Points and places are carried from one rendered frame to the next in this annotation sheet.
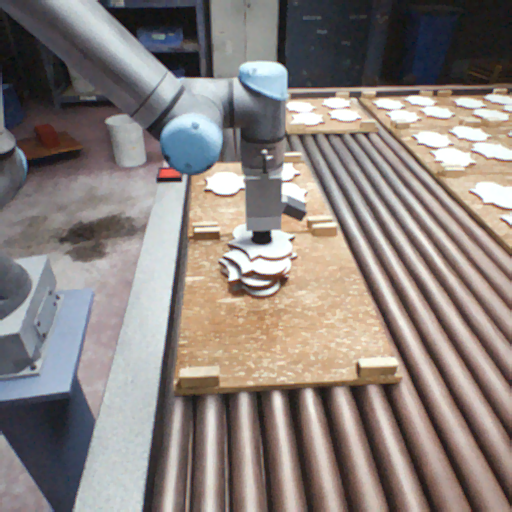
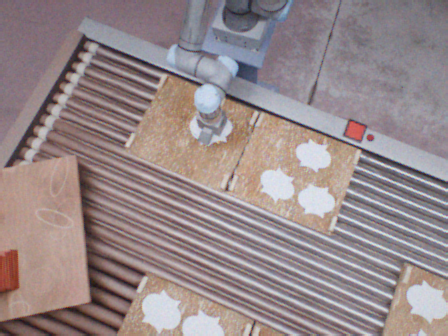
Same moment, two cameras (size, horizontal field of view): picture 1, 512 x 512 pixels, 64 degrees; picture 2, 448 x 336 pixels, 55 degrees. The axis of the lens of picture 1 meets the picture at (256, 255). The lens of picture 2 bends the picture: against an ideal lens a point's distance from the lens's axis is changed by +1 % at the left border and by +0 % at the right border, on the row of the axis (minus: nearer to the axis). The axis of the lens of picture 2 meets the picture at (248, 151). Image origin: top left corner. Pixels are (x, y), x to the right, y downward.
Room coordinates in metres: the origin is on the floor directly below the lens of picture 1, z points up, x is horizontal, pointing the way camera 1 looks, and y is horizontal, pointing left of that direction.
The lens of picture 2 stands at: (1.00, -0.40, 2.50)
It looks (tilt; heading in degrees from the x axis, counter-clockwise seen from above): 75 degrees down; 116
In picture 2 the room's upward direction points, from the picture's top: 2 degrees clockwise
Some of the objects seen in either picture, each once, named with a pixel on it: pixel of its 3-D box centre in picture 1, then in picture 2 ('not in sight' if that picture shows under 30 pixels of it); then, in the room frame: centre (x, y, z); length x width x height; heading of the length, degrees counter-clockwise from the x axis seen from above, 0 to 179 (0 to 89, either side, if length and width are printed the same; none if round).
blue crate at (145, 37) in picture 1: (160, 35); not in sight; (5.46, 1.14, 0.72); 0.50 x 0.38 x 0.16; 92
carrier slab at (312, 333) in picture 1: (275, 295); (193, 131); (0.59, -0.04, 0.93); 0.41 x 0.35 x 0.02; 4
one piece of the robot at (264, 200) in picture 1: (274, 191); (208, 124); (0.66, -0.03, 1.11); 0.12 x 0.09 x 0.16; 94
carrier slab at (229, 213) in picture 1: (255, 194); (294, 171); (1.00, 0.00, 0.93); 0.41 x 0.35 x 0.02; 5
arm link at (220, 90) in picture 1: (198, 107); (217, 73); (0.64, 0.09, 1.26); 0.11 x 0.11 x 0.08; 2
